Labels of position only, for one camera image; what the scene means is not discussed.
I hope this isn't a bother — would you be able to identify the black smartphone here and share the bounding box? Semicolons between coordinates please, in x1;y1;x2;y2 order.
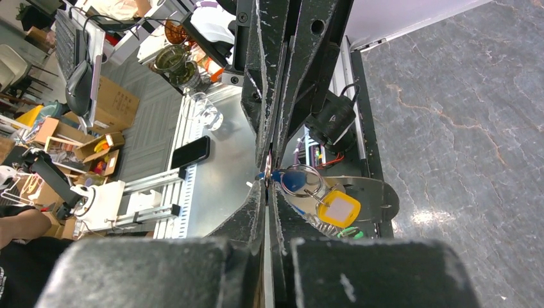
170;135;211;169

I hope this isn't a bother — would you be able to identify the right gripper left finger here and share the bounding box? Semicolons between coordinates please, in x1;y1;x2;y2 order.
37;180;266;307

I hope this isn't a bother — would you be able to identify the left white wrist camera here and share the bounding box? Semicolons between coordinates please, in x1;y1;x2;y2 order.
182;1;235;68

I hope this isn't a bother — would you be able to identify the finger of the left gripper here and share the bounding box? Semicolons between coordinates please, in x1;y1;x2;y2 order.
241;1;290;169
273;1;353;169

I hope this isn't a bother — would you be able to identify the person forearm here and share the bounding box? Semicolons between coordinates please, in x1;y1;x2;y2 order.
1;209;51;248

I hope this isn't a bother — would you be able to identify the clear drinking glass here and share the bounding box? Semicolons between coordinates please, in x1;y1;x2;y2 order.
182;92;224;132

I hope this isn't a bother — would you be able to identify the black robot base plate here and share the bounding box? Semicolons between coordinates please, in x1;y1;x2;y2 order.
293;49;396;239

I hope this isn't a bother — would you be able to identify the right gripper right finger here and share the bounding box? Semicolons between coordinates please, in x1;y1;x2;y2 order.
270;184;480;307

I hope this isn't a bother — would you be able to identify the yellow tagged key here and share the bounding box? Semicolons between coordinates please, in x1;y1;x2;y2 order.
316;187;361;228

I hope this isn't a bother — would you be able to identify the blue tagged key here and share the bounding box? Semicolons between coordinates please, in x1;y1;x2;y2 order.
265;169;307;198

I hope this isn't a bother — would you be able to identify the brown cardboard box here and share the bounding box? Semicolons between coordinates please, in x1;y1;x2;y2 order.
64;76;140;135

